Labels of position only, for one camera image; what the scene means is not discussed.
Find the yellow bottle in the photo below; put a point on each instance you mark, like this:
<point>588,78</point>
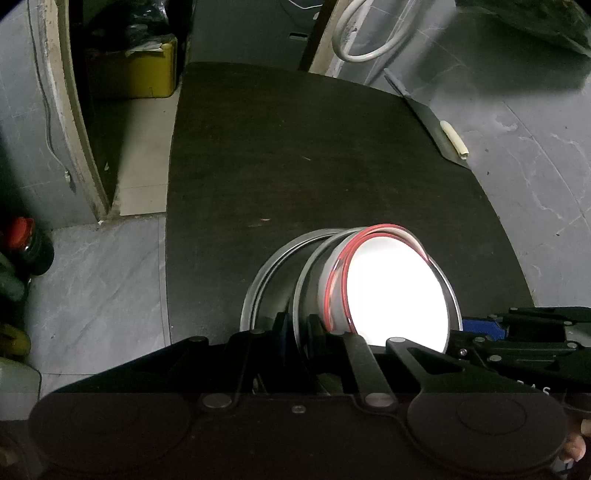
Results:
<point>14,341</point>

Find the black plastic bag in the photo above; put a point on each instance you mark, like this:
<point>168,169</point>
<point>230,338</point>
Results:
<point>147,16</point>

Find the kitchen knife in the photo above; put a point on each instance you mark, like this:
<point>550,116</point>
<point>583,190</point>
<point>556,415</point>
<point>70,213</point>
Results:
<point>434,134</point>

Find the green bottle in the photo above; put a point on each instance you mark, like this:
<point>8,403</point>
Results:
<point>11,284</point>

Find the deep steel bowl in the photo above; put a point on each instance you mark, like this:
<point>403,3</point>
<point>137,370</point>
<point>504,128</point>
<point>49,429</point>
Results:
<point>311,281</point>

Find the person's right hand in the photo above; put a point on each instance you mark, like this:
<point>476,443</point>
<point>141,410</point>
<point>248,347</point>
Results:
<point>572,447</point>

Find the red-capped dark bottle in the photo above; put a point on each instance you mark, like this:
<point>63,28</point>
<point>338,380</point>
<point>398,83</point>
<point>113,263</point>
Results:
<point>27,244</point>

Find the grey cabinet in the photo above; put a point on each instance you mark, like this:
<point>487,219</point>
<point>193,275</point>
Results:
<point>249,32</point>

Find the white cylindrical stick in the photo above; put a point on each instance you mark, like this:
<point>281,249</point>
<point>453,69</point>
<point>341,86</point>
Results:
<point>455,138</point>

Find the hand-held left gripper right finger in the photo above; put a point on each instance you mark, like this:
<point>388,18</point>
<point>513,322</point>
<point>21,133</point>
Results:
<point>315,334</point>

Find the yellow crate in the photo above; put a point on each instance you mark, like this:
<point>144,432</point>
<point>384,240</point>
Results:
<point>134,69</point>

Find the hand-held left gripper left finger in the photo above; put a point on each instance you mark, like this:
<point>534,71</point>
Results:
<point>282,330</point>

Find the white plastic container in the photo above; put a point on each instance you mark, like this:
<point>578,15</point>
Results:
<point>18,383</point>

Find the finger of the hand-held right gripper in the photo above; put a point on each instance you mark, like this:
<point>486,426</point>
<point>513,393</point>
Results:
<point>482,327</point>
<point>531,357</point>

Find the large steel plate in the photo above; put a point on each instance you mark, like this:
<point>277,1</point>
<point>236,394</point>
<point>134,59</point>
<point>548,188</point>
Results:
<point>263,277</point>

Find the hanging clear plastic bag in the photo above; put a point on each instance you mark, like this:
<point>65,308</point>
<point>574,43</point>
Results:
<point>531,18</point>

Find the worn door frame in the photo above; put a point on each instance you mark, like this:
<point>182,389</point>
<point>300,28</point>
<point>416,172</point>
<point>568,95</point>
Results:
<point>78,138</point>

